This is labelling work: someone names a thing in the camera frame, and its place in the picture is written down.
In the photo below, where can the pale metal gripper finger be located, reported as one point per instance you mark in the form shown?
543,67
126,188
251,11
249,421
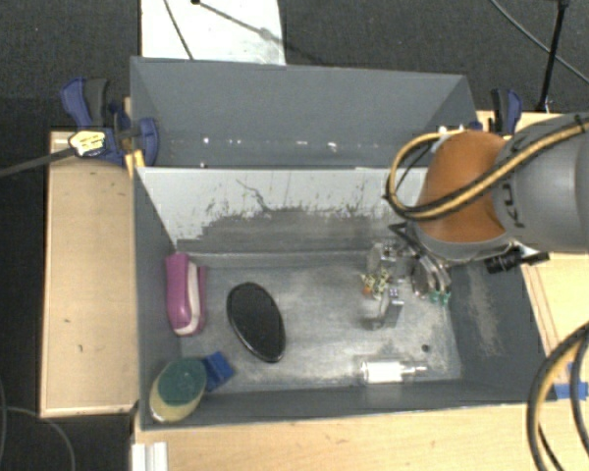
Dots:
392,309
376,282

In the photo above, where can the grey metal bin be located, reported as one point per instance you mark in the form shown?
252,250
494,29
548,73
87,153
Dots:
324,312

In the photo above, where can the white cylinder with metal tip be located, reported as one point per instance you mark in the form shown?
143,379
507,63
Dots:
385,371

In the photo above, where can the blue block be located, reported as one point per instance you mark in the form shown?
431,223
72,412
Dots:
220,368

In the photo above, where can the green and yellow sponge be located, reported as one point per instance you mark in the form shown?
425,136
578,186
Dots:
179,390

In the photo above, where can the pale wood board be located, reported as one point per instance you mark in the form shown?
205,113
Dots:
91,282

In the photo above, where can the black cylinder on white bracket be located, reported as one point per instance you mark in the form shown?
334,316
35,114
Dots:
508,261

